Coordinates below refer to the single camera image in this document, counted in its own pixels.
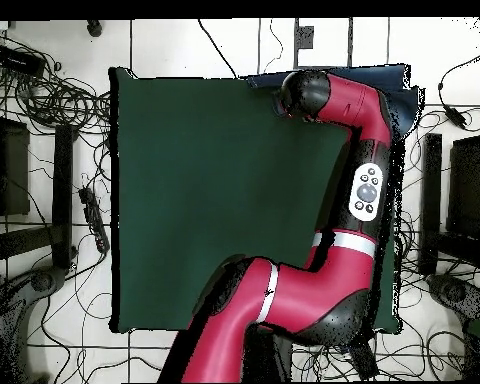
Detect blue denim jeans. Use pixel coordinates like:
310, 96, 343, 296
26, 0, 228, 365
245, 63, 425, 139

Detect dark green table cloth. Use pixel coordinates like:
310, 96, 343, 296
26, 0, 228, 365
108, 66, 403, 336

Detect black power strip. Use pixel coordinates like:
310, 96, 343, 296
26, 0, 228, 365
78, 186, 112, 255

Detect small grey square plate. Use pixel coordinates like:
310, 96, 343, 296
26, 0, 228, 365
295, 25, 316, 50

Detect black rectangular box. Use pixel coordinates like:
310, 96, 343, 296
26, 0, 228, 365
345, 339, 381, 382

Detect black electronics box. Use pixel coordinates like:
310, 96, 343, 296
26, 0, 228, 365
0, 43, 48, 78

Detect long black cable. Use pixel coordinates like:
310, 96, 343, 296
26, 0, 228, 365
197, 18, 241, 80

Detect grey square floor frame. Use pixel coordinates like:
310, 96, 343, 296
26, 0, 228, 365
292, 17, 355, 70

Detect black metal frame stand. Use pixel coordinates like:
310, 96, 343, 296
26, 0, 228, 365
418, 101, 480, 282
0, 89, 76, 274

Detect black cable tangle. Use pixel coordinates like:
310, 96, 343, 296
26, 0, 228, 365
0, 30, 114, 135

